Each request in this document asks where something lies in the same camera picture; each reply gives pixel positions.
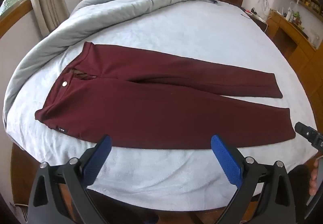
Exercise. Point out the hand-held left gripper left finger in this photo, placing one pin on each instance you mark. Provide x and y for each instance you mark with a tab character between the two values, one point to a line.
97	161

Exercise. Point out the maroon pants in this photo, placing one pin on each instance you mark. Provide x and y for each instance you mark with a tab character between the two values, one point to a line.
156	108

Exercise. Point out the grey quilt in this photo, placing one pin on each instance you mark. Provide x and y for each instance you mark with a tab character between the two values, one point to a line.
113	2

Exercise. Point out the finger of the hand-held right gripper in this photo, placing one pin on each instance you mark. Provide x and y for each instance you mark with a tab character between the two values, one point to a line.
309	135

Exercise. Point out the bedside clutter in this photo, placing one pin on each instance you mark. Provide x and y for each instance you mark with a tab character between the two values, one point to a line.
253	13

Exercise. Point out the person's right hand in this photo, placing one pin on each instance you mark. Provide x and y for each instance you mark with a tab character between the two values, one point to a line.
313	181

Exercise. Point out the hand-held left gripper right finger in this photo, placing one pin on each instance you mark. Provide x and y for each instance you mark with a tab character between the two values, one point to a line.
225	161

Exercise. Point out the wooden desk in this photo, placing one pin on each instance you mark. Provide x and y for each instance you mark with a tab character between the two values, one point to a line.
300	50

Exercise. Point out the white bed sheet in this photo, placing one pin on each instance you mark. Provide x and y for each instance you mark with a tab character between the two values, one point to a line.
189	29

